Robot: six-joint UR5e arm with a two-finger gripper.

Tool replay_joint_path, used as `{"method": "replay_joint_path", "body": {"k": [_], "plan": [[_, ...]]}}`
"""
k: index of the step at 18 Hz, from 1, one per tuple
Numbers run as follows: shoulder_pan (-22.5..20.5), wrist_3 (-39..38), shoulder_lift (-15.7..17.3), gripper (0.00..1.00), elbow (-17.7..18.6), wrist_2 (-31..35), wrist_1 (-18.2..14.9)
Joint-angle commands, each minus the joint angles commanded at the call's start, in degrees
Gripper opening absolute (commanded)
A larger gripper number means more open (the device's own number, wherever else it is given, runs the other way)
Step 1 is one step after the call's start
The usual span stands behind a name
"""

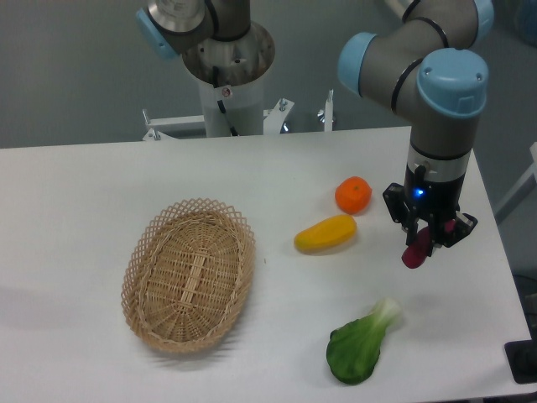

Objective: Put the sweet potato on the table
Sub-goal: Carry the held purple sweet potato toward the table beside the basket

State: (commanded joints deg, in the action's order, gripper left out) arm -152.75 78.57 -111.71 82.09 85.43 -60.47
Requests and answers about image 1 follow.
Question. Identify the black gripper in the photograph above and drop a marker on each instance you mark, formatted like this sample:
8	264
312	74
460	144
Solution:
430	193

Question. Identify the purple-red sweet potato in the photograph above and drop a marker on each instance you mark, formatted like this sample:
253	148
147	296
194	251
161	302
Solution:
415	254

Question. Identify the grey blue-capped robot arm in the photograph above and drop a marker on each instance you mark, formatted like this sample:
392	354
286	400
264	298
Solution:
424	72

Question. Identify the orange tangerine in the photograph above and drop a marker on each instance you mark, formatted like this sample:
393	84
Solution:
353	195

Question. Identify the yellow mango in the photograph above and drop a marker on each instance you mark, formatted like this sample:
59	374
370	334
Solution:
326	234

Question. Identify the green bok choy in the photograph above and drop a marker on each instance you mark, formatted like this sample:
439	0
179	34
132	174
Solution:
354	349

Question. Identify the black device at table edge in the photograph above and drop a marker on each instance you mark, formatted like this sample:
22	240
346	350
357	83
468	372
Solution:
521	357

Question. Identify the oval wicker basket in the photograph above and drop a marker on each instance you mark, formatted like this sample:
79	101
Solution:
189	276

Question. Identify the white frame at right edge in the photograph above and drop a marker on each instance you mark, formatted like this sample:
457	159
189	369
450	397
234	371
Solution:
521	188

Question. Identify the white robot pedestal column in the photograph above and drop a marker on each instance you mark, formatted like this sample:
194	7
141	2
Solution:
242	64

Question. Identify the white metal base frame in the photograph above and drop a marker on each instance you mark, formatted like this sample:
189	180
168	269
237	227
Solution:
223	117

